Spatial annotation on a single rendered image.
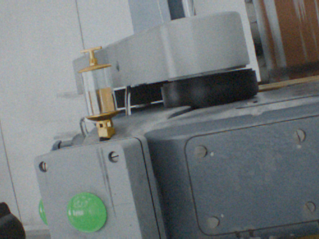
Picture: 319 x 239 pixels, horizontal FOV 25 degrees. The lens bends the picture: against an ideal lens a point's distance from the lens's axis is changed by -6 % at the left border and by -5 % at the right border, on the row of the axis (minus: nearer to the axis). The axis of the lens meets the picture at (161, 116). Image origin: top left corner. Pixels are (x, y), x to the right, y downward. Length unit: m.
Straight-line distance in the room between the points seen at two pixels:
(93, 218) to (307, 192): 0.15
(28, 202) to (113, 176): 6.28
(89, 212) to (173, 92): 0.19
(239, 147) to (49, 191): 0.14
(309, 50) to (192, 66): 0.38
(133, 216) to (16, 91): 6.17
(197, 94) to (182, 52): 0.04
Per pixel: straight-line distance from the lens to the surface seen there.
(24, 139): 6.70
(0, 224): 0.91
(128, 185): 0.52
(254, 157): 0.54
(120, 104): 1.04
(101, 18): 6.26
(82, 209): 0.53
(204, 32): 0.67
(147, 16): 5.62
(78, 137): 1.02
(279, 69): 1.04
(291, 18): 1.03
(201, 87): 0.66
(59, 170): 0.54
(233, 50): 0.68
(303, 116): 0.53
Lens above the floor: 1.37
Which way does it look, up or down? 3 degrees down
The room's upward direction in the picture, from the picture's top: 11 degrees counter-clockwise
